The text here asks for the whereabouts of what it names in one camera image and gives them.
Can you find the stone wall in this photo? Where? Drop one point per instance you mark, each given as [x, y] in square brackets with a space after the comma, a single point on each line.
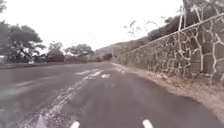
[186, 53]

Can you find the trees above wall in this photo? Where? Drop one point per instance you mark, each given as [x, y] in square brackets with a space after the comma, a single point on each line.
[196, 13]

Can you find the white painted road line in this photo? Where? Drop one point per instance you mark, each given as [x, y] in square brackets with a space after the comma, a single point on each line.
[66, 96]

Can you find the robot's own part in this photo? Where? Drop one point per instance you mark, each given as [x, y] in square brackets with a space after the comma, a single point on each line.
[75, 125]
[147, 124]

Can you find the dirt verge strip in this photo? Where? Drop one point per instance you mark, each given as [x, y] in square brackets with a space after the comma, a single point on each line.
[196, 88]

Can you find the hill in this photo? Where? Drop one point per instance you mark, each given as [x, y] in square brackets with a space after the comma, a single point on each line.
[113, 50]

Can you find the grey asphalt road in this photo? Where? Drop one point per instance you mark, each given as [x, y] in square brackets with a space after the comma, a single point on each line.
[110, 103]

